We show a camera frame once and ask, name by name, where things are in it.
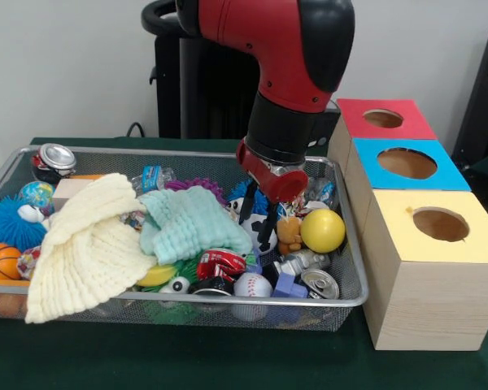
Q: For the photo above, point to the wooden three-hole box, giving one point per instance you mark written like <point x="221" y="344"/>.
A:
<point x="431" y="300"/>

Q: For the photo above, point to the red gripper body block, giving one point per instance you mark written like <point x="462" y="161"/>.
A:
<point x="286" y="187"/>

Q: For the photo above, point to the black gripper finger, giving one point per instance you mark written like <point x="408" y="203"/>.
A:
<point x="248" y="203"/>
<point x="268" y="227"/>

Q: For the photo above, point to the silver drink can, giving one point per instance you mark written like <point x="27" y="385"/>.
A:
<point x="55" y="160"/>

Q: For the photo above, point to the black upright panel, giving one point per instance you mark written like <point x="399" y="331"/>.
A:
<point x="484" y="101"/>

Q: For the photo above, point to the cream yellow cloth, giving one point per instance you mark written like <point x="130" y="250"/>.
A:
<point x="89" y="252"/>

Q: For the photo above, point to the shallow clear mesh bin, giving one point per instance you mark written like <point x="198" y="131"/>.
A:
<point x="349" y="260"/>

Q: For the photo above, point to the green spiky ball with eye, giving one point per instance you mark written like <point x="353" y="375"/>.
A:
<point x="175" y="284"/>

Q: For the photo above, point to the small brown plush toy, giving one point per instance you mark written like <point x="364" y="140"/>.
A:
<point x="289" y="233"/>

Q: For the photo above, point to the mint green cloth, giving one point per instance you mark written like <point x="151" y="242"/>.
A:
<point x="187" y="227"/>

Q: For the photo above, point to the dark green tablecloth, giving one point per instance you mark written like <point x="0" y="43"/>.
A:
<point x="187" y="357"/>

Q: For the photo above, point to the blue spiky ball with eyes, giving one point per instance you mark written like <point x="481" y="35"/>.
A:
<point x="260" y="203"/>
<point x="4" y="225"/>

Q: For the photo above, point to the small baseball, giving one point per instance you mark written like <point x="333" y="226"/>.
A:
<point x="253" y="284"/>

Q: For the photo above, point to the yellow green plastic banana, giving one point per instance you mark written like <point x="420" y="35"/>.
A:
<point x="158" y="275"/>

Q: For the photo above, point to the purple spiky ball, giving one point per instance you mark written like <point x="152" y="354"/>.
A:
<point x="203" y="185"/>

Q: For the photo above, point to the small soccer ball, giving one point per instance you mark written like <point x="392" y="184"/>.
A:
<point x="252" y="229"/>

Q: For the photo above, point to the yellow ball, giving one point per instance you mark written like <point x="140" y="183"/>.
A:
<point x="323" y="230"/>

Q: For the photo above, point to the small orange basketball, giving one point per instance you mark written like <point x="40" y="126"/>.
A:
<point x="0" y="262"/>

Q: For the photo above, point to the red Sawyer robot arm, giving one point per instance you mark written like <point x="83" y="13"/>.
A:
<point x="276" y="48"/>

